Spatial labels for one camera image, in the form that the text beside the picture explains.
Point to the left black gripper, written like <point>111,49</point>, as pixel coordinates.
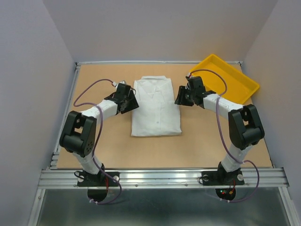
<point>133,103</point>

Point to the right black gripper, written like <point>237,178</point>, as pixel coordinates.
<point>180,99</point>

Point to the white long sleeve shirt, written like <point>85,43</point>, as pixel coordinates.
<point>157,114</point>

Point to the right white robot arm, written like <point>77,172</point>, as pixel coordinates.
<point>245,128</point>

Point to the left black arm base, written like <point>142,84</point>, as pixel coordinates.
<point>90,180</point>

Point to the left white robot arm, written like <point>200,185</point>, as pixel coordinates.
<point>82,130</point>

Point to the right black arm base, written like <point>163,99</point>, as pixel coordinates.
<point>215,178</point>

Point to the yellow plastic bin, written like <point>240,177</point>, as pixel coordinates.
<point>216,73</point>

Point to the aluminium mounting rail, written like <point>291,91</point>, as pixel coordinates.
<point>153,178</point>

